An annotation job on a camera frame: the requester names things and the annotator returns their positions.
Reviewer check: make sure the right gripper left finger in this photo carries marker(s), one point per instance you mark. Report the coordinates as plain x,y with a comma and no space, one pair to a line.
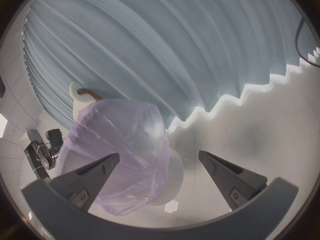
85,181

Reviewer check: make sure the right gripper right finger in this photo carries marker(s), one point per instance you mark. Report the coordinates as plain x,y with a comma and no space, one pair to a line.
235,186

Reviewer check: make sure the purple plastic bag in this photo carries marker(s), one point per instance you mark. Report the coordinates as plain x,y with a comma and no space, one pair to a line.
112,139

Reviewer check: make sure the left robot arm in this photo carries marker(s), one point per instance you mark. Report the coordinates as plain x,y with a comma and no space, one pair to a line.
35,156

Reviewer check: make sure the white trash bin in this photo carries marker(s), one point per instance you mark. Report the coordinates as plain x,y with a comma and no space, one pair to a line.
175,174

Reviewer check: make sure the white padded wooden chair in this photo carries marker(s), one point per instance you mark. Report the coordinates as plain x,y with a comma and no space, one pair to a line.
78,104

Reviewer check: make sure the ceiling light panel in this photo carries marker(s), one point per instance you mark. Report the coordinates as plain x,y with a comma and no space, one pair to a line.
2,125

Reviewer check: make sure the pale blue curtain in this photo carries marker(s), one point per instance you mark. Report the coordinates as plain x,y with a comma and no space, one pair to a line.
150,46

